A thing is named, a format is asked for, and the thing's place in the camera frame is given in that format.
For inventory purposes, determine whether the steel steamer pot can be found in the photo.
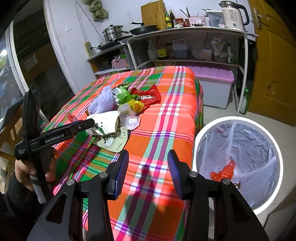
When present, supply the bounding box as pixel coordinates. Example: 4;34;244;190
102;25;129;42

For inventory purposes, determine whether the green snack packet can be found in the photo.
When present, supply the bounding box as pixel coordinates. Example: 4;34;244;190
111;82;136;105

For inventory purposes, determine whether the white electric kettle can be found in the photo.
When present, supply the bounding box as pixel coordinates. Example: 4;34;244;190
219;1;250;31

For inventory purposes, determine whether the white trash bin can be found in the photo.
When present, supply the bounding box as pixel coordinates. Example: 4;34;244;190
192;116;283;215

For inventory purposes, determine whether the white kitchen shelf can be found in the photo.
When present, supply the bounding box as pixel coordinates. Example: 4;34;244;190
87;27;252;114

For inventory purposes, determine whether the pink basket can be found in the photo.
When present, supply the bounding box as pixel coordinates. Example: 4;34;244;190
112;58;129;69

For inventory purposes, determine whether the person left hand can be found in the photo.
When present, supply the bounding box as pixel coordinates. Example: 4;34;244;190
15;148;58;191

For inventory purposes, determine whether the red snack packet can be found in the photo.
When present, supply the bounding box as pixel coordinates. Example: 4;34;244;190
130;84;161;109

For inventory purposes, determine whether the dark sauce bottle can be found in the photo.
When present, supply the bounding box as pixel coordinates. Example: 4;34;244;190
169;10;176;28

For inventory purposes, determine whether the plaid tablecloth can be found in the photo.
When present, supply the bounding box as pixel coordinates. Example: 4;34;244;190
46;66;203;240

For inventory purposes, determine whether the red plastic bag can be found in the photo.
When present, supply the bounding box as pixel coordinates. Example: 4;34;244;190
210;160;236;181

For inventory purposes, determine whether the purple lid storage box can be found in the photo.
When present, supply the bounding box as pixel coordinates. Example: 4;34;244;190
190;66;235;109

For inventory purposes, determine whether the wooden cutting board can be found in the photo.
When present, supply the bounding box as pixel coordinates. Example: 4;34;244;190
140;1;167;30

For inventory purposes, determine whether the pink utensil box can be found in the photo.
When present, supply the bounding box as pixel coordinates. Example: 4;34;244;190
189;16;206;27

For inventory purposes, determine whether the wooden door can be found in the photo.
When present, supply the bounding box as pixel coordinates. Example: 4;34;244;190
248;1;295;126

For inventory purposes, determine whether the yellow green candy wrapper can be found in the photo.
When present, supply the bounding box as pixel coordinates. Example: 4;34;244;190
127;99;144;114

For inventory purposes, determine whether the white foam fruit net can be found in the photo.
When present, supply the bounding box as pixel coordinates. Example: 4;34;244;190
88;86;115;114

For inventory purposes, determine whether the green oil bottle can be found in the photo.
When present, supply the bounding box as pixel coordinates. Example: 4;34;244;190
165;11;173;29

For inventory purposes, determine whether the green bottle on floor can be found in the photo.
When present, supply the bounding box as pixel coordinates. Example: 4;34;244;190
239;89;249;114

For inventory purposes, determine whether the white paper bag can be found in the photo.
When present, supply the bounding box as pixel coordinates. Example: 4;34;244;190
86;110;119;136

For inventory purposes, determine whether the green hanging cloth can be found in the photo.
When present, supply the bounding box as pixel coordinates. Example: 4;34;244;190
82;0;108;21

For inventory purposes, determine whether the black frying pan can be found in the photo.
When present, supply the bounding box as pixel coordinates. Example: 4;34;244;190
129;22;159;35

